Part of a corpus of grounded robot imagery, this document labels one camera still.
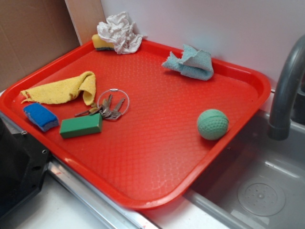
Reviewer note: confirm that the yellow cloth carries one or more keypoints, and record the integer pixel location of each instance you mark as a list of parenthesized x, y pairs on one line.
[(63, 91)]

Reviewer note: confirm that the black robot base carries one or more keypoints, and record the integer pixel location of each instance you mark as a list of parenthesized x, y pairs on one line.
[(23, 164)]

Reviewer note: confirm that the light blue cloth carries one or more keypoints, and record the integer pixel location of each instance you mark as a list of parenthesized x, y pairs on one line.
[(196, 64)]

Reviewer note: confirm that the red plastic tray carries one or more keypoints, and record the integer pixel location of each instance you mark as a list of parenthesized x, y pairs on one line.
[(154, 152)]

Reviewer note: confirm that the green dimpled ball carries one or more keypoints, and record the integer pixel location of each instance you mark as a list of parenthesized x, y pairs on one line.
[(212, 124)]

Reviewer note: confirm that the green rectangular block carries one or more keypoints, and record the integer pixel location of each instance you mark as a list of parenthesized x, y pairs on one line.
[(79, 126)]

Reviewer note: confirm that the yellow sponge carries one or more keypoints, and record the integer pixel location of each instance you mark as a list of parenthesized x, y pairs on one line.
[(100, 44)]

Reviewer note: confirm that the crumpled white paper towel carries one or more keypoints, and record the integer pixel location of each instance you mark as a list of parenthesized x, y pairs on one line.
[(118, 30)]

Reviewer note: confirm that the blue sponge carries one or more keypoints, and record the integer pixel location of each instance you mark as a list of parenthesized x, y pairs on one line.
[(43, 118)]

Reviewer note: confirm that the grey plastic sink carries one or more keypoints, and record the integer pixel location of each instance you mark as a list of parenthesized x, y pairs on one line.
[(256, 182)]

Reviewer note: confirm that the grey faucet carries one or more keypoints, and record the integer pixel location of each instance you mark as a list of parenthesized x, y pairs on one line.
[(289, 97)]

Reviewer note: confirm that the brown cardboard panel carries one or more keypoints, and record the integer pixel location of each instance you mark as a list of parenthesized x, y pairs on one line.
[(33, 33)]

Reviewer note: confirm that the bunch of keys on ring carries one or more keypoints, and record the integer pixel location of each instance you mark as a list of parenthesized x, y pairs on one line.
[(103, 106)]

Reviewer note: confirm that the metal rail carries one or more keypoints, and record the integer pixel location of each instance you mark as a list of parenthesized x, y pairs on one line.
[(67, 201)]

